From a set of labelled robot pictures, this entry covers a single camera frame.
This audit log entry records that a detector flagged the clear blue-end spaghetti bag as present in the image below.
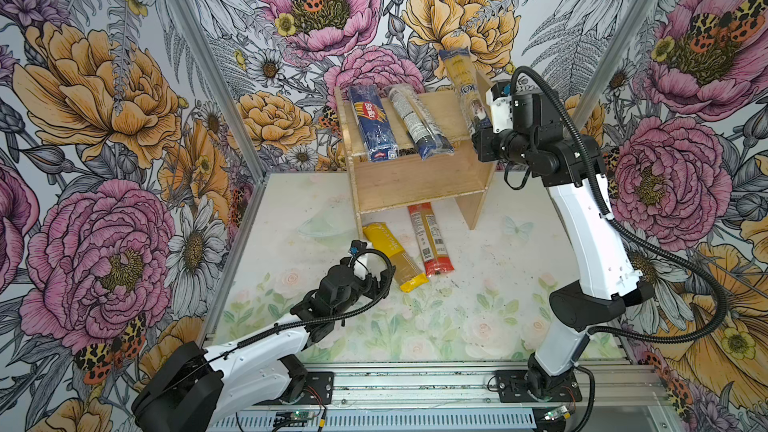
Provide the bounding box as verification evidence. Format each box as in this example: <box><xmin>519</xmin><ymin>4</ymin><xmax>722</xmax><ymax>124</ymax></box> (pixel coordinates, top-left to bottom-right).
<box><xmin>387</xmin><ymin>84</ymin><xmax>454</xmax><ymax>160</ymax></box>

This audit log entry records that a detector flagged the red spaghetti bag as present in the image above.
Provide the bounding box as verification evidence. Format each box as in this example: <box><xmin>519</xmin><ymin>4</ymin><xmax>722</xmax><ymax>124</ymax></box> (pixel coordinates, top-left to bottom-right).
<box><xmin>408</xmin><ymin>203</ymin><xmax>454</xmax><ymax>276</ymax></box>

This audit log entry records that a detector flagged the yellow blue spaghetti bag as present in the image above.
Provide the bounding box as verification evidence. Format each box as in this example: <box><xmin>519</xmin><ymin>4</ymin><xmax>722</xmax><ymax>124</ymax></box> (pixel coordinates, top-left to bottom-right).
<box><xmin>439</xmin><ymin>48</ymin><xmax>491</xmax><ymax>136</ymax></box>

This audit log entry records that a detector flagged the blue Barilla pasta box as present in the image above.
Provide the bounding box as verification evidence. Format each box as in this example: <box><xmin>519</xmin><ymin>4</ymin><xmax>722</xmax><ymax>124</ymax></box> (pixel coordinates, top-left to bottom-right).
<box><xmin>348</xmin><ymin>85</ymin><xmax>399</xmax><ymax>162</ymax></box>

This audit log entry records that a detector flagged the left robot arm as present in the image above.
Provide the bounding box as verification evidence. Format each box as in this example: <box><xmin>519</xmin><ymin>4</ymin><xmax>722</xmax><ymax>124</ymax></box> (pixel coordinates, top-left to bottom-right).
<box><xmin>131</xmin><ymin>251</ymin><xmax>396</xmax><ymax>431</ymax></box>

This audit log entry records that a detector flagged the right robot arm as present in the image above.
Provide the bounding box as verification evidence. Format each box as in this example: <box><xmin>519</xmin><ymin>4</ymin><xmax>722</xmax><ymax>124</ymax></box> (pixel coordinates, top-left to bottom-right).
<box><xmin>472</xmin><ymin>91</ymin><xmax>653</xmax><ymax>401</ymax></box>

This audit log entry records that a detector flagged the wooden two-tier shelf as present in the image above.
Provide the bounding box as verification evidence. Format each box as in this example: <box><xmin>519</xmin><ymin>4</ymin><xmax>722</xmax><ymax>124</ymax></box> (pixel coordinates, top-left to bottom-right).
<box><xmin>334</xmin><ymin>87</ymin><xmax>496</xmax><ymax>235</ymax></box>

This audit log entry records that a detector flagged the left green circuit board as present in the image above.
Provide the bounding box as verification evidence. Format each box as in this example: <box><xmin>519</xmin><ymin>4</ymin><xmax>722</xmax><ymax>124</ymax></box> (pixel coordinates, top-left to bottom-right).
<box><xmin>272</xmin><ymin>410</ymin><xmax>316</xmax><ymax>429</ymax></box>

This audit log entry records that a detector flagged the green circuit board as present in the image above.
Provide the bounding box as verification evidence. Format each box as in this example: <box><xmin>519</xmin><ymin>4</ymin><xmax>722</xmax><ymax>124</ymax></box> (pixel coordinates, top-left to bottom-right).
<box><xmin>542</xmin><ymin>405</ymin><xmax>571</xmax><ymax>421</ymax></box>
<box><xmin>272</xmin><ymin>410</ymin><xmax>316</xmax><ymax>429</ymax></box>

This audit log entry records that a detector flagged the right green circuit board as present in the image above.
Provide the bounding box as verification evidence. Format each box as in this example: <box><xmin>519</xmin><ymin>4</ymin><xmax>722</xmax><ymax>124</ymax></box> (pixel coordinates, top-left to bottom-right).
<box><xmin>542</xmin><ymin>405</ymin><xmax>571</xmax><ymax>421</ymax></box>

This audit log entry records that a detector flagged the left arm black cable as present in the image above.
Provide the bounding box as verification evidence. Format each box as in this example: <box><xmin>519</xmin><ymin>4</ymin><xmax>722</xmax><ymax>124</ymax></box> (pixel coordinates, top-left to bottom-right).
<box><xmin>203</xmin><ymin>248</ymin><xmax>395</xmax><ymax>367</ymax></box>

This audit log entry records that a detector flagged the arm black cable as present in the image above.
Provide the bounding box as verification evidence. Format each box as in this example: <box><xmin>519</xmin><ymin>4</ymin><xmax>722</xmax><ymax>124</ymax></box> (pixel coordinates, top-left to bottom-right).
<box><xmin>203</xmin><ymin>248</ymin><xmax>395</xmax><ymax>367</ymax></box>
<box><xmin>509</xmin><ymin>65</ymin><xmax>728</xmax><ymax>346</ymax></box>

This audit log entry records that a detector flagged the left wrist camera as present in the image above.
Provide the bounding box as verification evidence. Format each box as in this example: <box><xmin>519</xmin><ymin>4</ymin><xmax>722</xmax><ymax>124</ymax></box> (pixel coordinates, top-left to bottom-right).
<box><xmin>349</xmin><ymin>240</ymin><xmax>367</xmax><ymax>256</ymax></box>

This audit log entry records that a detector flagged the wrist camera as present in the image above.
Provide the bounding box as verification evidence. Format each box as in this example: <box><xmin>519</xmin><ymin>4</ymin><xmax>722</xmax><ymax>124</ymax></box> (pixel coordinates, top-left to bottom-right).
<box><xmin>486</xmin><ymin>80</ymin><xmax>513</xmax><ymax>133</ymax></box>
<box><xmin>349</xmin><ymin>240</ymin><xmax>367</xmax><ymax>256</ymax></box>

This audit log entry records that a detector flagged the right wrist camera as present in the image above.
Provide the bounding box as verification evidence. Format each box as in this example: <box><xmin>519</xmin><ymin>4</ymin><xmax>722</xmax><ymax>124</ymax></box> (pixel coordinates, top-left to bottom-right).
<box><xmin>486</xmin><ymin>80</ymin><xmax>513</xmax><ymax>133</ymax></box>

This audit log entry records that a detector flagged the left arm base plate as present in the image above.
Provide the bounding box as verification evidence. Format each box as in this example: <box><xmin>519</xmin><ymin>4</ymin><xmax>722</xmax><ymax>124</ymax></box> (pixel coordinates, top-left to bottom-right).
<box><xmin>260</xmin><ymin>371</ymin><xmax>335</xmax><ymax>405</ymax></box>

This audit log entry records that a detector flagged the aluminium front rail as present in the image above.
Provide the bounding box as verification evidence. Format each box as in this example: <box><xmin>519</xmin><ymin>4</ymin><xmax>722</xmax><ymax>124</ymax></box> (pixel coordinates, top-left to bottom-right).
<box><xmin>304</xmin><ymin>361</ymin><xmax>667</xmax><ymax>409</ymax></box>

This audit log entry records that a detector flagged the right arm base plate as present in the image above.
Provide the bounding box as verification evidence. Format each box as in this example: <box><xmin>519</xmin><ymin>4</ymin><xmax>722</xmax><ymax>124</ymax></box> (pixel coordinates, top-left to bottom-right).
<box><xmin>488</xmin><ymin>369</ymin><xmax>583</xmax><ymax>403</ymax></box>

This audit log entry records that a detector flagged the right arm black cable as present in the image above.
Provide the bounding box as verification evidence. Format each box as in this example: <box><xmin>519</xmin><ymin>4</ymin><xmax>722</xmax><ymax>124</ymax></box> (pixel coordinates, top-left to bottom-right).
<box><xmin>509</xmin><ymin>65</ymin><xmax>728</xmax><ymax>346</ymax></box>

